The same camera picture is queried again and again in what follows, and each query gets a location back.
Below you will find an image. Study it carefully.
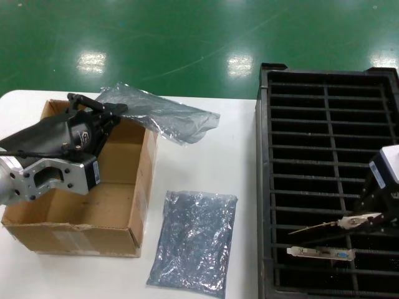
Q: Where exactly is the black slotted plastic container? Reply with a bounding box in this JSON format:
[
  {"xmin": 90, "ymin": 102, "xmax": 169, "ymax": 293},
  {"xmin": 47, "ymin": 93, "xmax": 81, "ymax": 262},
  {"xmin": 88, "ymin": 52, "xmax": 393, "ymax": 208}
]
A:
[{"xmin": 254, "ymin": 63, "xmax": 399, "ymax": 297}]

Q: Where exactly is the left wrist camera silver bracket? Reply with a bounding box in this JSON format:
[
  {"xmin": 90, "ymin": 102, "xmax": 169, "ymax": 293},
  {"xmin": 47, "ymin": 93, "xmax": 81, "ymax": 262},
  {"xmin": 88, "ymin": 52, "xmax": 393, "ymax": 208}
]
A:
[{"xmin": 23, "ymin": 155, "xmax": 101, "ymax": 203}]

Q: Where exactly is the graphics card with silver bracket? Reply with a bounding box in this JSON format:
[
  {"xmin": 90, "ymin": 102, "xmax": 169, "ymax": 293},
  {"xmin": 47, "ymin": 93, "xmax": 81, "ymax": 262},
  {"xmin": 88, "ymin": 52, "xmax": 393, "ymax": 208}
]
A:
[{"xmin": 286, "ymin": 245, "xmax": 356, "ymax": 262}]

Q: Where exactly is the grey antistatic packaging bag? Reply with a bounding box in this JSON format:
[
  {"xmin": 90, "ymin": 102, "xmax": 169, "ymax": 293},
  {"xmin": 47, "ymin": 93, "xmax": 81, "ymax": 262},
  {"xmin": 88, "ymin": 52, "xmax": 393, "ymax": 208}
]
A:
[{"xmin": 93, "ymin": 82, "xmax": 221, "ymax": 147}]

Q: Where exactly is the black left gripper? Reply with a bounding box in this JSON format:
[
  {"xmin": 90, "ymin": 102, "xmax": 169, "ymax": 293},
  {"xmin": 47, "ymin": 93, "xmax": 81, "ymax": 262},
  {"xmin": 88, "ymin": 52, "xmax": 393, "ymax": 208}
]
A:
[{"xmin": 0, "ymin": 92, "xmax": 129, "ymax": 163}]

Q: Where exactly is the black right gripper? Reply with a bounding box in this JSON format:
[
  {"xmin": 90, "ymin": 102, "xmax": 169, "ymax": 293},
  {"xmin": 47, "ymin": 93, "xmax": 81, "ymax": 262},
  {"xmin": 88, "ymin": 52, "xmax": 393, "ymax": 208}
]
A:
[{"xmin": 353, "ymin": 173, "xmax": 399, "ymax": 232}]

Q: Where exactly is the graphics card with black heatsink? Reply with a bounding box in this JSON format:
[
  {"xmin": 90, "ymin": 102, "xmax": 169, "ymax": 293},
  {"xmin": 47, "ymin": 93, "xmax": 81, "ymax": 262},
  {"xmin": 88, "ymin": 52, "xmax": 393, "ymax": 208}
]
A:
[{"xmin": 288, "ymin": 212, "xmax": 399, "ymax": 249}]

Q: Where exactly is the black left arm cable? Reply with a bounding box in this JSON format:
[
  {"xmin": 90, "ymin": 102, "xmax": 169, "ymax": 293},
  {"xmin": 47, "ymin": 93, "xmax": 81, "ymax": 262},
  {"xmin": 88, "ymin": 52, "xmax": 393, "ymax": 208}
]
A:
[{"xmin": 0, "ymin": 149, "xmax": 66, "ymax": 158}]

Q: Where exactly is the brown cardboard box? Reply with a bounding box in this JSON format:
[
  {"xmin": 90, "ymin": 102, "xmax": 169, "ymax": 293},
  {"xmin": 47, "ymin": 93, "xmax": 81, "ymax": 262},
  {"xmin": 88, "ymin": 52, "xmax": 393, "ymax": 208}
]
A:
[{"xmin": 1, "ymin": 98, "xmax": 158, "ymax": 259}]

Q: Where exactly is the empty grey antistatic bag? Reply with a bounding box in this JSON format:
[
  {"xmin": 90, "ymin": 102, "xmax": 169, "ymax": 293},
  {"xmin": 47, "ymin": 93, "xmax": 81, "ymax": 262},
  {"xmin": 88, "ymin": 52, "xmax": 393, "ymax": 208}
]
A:
[{"xmin": 146, "ymin": 189, "xmax": 239, "ymax": 295}]

